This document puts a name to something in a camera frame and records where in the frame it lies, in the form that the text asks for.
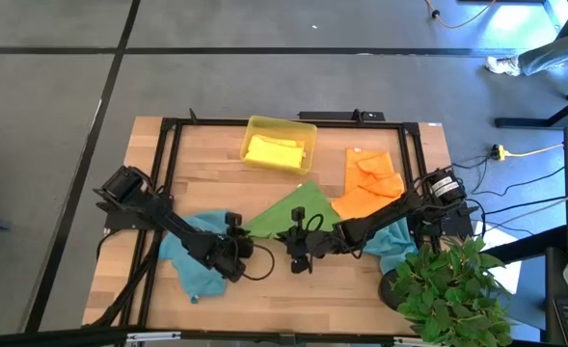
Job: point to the black metal table frame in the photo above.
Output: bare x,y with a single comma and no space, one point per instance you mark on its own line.
206,123

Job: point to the black rig beam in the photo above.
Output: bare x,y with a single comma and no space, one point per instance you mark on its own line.
71,336

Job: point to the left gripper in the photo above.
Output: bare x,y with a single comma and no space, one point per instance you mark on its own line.
233,253

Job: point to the person's shoe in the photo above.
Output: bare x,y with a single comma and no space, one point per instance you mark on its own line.
503,65

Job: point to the yellow translucent plastic bin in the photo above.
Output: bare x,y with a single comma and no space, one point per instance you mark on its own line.
283,126

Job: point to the yellow microfiber towel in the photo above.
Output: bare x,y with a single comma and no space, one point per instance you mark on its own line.
274,154

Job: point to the large teal microfiber towel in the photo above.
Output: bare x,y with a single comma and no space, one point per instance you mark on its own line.
197,284

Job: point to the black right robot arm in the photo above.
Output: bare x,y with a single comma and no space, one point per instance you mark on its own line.
389,217

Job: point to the silver metal bracket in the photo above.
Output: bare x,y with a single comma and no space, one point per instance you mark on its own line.
153,336
409,341

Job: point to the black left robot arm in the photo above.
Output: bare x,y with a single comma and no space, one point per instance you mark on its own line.
168,221

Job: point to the green microfiber towel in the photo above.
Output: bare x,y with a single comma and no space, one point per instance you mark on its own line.
307,197

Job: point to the black desk leg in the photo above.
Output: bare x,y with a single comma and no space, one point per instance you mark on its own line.
529,243

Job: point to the black plant pot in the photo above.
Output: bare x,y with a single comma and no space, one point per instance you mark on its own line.
386,289

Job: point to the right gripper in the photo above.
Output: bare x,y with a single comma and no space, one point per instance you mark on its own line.
317,243

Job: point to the person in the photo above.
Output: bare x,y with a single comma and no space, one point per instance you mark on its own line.
549,55

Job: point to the green leafy plant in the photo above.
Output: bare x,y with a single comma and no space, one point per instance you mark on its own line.
447,294

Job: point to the small teal microfiber towel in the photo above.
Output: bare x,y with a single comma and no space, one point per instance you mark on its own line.
399,241

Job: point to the orange microfiber towel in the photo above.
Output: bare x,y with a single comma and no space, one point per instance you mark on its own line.
370,173

